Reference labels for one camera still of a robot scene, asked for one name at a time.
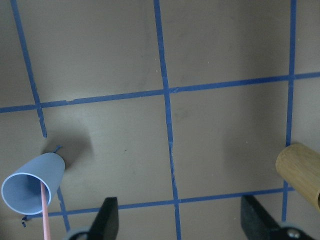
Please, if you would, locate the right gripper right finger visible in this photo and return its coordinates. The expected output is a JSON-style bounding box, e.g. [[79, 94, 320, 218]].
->
[[240, 195, 281, 240]]

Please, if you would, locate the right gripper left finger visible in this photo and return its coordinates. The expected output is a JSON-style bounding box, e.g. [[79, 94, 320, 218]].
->
[[87, 197, 118, 240]]

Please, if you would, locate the light blue plastic cup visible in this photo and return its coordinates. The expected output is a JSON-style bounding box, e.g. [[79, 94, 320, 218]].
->
[[1, 152, 66, 215]]

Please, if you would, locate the bamboo chopstick holder cup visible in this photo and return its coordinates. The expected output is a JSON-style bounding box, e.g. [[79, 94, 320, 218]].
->
[[275, 143, 320, 211]]

